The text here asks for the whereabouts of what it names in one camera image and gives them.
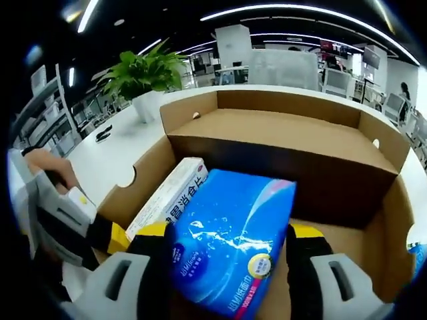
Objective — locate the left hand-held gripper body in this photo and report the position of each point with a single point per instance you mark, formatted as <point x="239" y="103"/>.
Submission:
<point x="81" y="203"/>

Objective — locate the black monitor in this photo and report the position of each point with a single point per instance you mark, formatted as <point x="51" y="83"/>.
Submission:
<point x="372" y="57"/>

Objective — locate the white office chair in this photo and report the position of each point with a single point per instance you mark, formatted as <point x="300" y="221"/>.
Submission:
<point x="393" y="108"/>
<point x="337" y="83"/>

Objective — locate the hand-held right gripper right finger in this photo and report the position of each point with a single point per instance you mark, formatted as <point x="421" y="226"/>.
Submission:
<point x="350" y="290"/>

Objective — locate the person's left hand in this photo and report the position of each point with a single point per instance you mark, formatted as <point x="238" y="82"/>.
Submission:
<point x="55" y="166"/>

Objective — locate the long ceiling light strip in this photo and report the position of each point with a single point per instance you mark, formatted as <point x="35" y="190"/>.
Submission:
<point x="87" y="15"/>
<point x="317" y="15"/>

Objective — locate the blue soft tissue pack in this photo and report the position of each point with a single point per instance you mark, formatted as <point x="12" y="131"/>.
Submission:
<point x="230" y="233"/>

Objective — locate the red wall screen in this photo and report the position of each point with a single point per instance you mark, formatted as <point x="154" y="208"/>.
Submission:
<point x="333" y="46"/>

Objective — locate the white medicine box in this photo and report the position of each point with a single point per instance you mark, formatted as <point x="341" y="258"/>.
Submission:
<point x="173" y="193"/>

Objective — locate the small black clip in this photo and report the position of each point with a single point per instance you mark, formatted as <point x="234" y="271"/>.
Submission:
<point x="103" y="132"/>

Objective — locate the large white mesh chair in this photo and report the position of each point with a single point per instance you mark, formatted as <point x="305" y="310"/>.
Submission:
<point x="283" y="70"/>

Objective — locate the brown cardboard shoe box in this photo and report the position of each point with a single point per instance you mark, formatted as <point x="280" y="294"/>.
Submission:
<point x="283" y="133"/>

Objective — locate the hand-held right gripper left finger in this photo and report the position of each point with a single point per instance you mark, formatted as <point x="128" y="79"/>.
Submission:
<point x="106" y="290"/>

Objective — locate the green potted plant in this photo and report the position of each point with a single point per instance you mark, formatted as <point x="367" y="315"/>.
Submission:
<point x="143" y="76"/>

